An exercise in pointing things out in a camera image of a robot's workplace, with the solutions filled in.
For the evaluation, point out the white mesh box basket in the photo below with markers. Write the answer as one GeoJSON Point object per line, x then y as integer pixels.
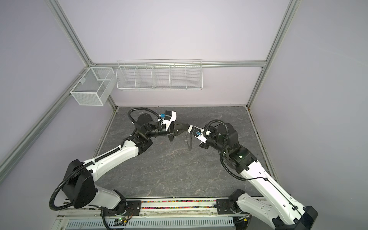
{"type": "Point", "coordinates": [95, 86]}

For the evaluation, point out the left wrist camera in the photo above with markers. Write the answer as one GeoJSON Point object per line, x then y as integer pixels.
{"type": "Point", "coordinates": [167, 118]}

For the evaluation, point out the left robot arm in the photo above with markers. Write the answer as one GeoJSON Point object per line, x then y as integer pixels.
{"type": "Point", "coordinates": [78, 189]}

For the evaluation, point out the white wire shelf basket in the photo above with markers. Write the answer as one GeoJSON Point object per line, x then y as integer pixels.
{"type": "Point", "coordinates": [160, 74]}

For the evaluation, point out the aluminium frame profile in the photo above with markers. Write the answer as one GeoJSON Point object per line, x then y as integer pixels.
{"type": "Point", "coordinates": [9, 162]}

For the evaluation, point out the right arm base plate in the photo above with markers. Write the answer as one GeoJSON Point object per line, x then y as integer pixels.
{"type": "Point", "coordinates": [227, 207]}

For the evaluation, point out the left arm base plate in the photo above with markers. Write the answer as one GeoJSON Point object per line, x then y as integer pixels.
{"type": "Point", "coordinates": [133, 207]}

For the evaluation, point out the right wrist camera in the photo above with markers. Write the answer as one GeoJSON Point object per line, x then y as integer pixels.
{"type": "Point", "coordinates": [198, 133]}

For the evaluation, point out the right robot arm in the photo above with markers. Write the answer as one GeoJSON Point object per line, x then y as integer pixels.
{"type": "Point", "coordinates": [282, 211]}

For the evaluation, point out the white vented cable duct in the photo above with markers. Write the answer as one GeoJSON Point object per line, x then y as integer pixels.
{"type": "Point", "coordinates": [150, 223]}

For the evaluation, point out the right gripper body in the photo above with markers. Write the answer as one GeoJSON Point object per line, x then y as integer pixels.
{"type": "Point", "coordinates": [205, 145]}

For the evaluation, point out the grey perforated ring disc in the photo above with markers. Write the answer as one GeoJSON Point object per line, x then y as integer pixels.
{"type": "Point", "coordinates": [189, 141]}

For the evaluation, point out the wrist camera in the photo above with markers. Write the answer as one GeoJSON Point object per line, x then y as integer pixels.
{"type": "Point", "coordinates": [198, 133]}
{"type": "Point", "coordinates": [167, 118]}

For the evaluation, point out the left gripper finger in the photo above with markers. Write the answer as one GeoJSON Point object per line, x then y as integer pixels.
{"type": "Point", "coordinates": [177, 131]}
{"type": "Point", "coordinates": [178, 125]}

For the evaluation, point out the aluminium mounting rail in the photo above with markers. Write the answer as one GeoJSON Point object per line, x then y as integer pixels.
{"type": "Point", "coordinates": [201, 206]}

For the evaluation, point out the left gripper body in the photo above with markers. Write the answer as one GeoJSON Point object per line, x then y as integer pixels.
{"type": "Point", "coordinates": [170, 133]}

